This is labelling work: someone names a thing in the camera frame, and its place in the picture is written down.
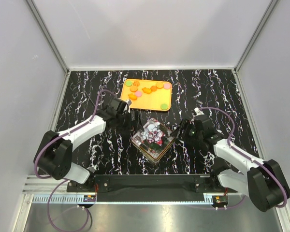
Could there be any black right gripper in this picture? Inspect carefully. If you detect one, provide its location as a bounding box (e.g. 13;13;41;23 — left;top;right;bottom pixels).
170;118;203;145

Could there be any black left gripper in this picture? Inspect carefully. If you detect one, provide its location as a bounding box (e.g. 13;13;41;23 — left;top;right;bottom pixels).
116;110;144;134

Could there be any gold cookie tin box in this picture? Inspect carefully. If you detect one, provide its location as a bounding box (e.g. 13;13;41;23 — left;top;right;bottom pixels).
132;142;173;163

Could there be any gold tin lid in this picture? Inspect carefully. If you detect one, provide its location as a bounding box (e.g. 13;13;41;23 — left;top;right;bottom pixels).
131;118;175;145

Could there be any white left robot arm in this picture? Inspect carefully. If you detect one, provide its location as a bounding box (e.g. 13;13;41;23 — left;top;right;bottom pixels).
33;97;175;191

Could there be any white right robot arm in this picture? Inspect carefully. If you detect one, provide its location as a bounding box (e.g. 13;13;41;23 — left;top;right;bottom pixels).
174;108;290;212

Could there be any green embossed round cookie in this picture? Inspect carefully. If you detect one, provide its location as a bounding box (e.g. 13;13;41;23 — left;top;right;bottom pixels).
160;103;169;110

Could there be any yellow cat-shaped cookie left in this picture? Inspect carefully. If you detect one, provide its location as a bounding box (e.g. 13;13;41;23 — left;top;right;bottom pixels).
128;93;138;101

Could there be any yellow cat-shaped cookie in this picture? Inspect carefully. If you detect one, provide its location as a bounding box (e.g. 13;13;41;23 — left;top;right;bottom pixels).
142;87;152;94
128;93;138;101

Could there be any yellow plastic tray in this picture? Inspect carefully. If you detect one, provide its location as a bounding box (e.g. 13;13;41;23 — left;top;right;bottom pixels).
120;79;173;112

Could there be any pink round cookie left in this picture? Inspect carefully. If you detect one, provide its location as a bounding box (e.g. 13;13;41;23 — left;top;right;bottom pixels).
135;91;142;97

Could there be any pink round cookie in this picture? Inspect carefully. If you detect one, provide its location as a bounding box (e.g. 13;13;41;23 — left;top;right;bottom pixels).
163;83;171;89
135;91;142;97

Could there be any yellow cat-shaped cookie centre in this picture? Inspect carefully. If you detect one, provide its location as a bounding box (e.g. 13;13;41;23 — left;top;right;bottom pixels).
142;87;152;94

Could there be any yellow dotted sandwich cookie left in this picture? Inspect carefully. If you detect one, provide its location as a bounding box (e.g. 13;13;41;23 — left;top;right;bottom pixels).
130;86;138;92

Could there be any orange swirl cookie centre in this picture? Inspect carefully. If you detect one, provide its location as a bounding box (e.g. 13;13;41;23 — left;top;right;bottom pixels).
150;86;157;91

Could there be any orange swirl cookie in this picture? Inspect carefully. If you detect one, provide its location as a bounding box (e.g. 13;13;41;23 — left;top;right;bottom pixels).
133;81;140;87
150;86;157;91

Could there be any orange swirl cookie left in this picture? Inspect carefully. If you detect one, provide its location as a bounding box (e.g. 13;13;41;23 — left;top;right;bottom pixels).
133;81;140;87

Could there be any green round cookie top-left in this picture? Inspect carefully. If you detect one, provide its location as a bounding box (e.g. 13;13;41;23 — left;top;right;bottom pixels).
125;81;132;87

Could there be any yellow dotted cookie top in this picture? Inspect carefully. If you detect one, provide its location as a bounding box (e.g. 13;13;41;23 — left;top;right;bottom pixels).
156;82;164;89

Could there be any pink round cookie right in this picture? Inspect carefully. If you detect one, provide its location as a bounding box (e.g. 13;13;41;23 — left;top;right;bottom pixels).
163;83;171;89

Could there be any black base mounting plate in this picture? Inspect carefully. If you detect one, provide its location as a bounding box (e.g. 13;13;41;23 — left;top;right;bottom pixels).
67;174;235;204

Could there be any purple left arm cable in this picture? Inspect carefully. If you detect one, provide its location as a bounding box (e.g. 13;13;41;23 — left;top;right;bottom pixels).
33;89;116;230

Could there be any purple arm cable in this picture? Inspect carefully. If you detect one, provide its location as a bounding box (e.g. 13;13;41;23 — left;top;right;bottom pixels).
33;89;116;230
190;107;290;210

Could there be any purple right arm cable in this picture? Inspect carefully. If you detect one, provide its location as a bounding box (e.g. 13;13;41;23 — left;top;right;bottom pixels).
190;107;290;210

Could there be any aluminium frame rail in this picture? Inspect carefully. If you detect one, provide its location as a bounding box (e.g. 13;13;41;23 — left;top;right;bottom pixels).
22;175;97;204

